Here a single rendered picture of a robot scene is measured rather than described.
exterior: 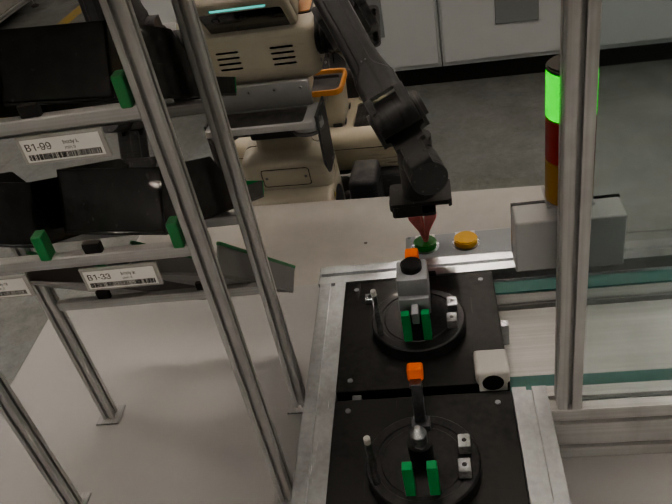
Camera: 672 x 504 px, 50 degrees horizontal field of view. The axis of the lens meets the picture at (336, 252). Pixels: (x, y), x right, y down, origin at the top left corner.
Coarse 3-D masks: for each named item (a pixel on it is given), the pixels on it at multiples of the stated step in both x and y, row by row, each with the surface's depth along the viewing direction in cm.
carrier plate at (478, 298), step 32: (352, 288) 119; (384, 288) 117; (448, 288) 114; (480, 288) 113; (352, 320) 112; (480, 320) 108; (352, 352) 107; (384, 352) 106; (448, 352) 103; (352, 384) 102; (384, 384) 101; (448, 384) 99
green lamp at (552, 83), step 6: (546, 72) 71; (546, 78) 71; (552, 78) 70; (558, 78) 69; (546, 84) 71; (552, 84) 70; (558, 84) 70; (546, 90) 72; (552, 90) 70; (558, 90) 70; (546, 96) 72; (552, 96) 71; (558, 96) 70; (546, 102) 72; (552, 102) 71; (558, 102) 71; (546, 108) 73; (552, 108) 72; (558, 108) 71; (546, 114) 73; (552, 114) 72; (558, 114) 71; (552, 120) 72; (558, 120) 72
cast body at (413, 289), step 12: (396, 264) 103; (408, 264) 101; (420, 264) 101; (396, 276) 101; (408, 276) 100; (420, 276) 100; (408, 288) 101; (420, 288) 100; (408, 300) 101; (420, 300) 101; (420, 312) 102
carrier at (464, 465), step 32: (352, 416) 97; (384, 416) 96; (448, 416) 94; (480, 416) 93; (512, 416) 93; (352, 448) 93; (384, 448) 90; (416, 448) 84; (448, 448) 88; (480, 448) 89; (512, 448) 89; (352, 480) 89; (384, 480) 86; (416, 480) 85; (448, 480) 84; (480, 480) 85; (512, 480) 85
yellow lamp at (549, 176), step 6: (546, 162) 76; (546, 168) 77; (552, 168) 76; (546, 174) 77; (552, 174) 76; (546, 180) 78; (552, 180) 76; (546, 186) 78; (552, 186) 77; (546, 192) 78; (552, 192) 77; (546, 198) 79; (552, 198) 78
